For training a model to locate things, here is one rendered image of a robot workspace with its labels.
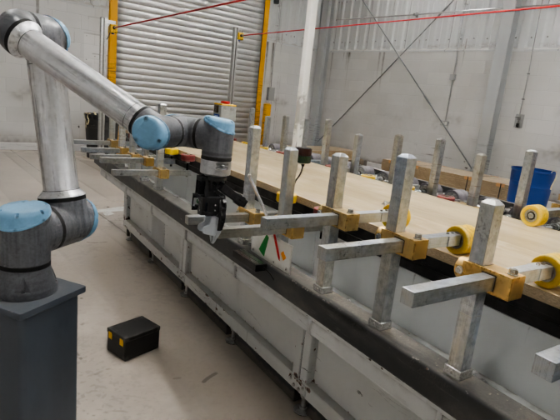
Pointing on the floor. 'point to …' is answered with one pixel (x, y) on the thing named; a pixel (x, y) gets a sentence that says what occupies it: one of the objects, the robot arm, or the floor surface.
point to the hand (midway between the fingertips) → (215, 239)
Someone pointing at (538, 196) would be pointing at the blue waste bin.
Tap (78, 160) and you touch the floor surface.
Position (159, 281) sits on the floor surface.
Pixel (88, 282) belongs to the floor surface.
